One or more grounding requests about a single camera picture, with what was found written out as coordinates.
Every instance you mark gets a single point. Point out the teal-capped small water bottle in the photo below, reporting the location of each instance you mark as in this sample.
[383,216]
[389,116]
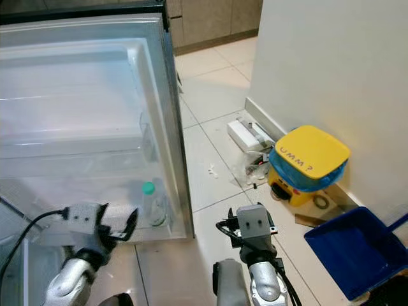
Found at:
[153,207]

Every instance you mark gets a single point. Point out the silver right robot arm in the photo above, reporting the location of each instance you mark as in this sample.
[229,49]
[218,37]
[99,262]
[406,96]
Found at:
[264,287]

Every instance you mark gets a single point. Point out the clear fridge door shelf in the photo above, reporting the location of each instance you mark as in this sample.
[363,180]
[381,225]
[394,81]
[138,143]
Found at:
[76,159]

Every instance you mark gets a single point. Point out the white fridge body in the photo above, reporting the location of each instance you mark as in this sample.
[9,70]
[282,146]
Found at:
[13,255]

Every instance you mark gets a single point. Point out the white fridge door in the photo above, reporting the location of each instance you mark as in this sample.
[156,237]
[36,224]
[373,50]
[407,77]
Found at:
[89,89]

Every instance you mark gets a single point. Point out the small white scrap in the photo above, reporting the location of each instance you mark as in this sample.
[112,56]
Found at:
[210,171]

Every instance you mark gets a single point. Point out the clear plastic wrapper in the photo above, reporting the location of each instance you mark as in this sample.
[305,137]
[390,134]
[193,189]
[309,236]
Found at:
[255,171]

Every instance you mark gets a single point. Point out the grey right robot leg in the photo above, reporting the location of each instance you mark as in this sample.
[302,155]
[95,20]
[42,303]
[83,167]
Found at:
[229,287]

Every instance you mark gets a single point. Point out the yellow trash bin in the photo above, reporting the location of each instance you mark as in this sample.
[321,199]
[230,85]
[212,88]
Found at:
[284,193]

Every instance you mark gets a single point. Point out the blue bin bag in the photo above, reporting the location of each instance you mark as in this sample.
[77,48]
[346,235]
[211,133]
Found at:
[280,171]

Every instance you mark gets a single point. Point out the white rectangular box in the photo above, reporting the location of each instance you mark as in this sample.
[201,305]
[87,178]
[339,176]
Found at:
[242,134]

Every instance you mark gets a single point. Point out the black tape roll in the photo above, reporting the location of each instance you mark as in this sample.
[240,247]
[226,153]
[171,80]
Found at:
[314,203]

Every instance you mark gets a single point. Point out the yellow bin lid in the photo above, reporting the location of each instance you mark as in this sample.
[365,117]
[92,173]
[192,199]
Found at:
[312,152]

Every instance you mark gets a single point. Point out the brown cardboard piece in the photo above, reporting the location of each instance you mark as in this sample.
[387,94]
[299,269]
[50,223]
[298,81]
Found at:
[341,213]

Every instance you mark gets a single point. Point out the blue plastic basket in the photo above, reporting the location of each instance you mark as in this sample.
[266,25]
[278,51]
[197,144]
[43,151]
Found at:
[350,255]

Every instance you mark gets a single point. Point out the brown wooden cabinet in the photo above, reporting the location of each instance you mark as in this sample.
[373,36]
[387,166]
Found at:
[217,22]

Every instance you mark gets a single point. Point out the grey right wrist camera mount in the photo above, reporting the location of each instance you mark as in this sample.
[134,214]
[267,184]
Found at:
[254,226]

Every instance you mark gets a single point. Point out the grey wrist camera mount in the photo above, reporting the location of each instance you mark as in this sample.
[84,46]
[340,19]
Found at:
[86,220]
[254,226]

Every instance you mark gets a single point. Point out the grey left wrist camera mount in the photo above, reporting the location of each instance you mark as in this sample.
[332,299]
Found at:
[86,220]

